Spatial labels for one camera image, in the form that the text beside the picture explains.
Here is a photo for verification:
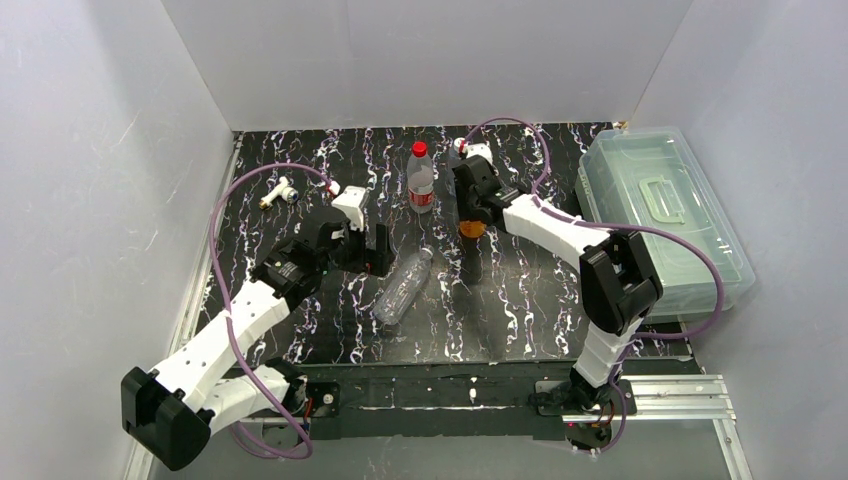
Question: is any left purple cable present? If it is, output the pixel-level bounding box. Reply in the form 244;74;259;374
208;162;341;461

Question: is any clear blue-tinted bottle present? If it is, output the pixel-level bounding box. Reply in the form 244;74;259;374
446;138;463;197

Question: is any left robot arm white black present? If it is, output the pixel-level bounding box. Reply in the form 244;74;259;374
120;208;396;471

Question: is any red bottle cap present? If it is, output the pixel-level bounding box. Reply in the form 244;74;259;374
412;141;428;158

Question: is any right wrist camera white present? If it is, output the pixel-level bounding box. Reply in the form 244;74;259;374
463;143;493;164

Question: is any clear plastic storage box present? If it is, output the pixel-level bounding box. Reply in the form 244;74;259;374
575;127;756;318

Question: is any purple cable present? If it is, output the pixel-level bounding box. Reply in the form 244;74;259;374
208;162;341;461
457;117;726;455

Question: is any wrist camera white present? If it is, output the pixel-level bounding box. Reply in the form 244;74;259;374
331;185;369;231
463;143;493;164

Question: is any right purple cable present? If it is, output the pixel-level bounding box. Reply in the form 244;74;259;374
457;117;726;455

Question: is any red label water bottle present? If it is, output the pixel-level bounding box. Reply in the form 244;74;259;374
406;148;434;214

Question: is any white pipe fitting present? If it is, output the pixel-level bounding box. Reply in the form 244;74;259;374
259;176;300;210

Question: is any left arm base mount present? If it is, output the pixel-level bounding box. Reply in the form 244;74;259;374
261;380;342;458

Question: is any clear plastic bottle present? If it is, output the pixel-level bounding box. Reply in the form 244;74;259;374
372;245;434;325

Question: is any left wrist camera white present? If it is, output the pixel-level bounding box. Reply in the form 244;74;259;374
331;185;369;231

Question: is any orange juice bottle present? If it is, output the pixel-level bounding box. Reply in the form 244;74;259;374
459;220;486;239

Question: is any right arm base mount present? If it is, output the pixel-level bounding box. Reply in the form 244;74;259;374
528;378;637;457

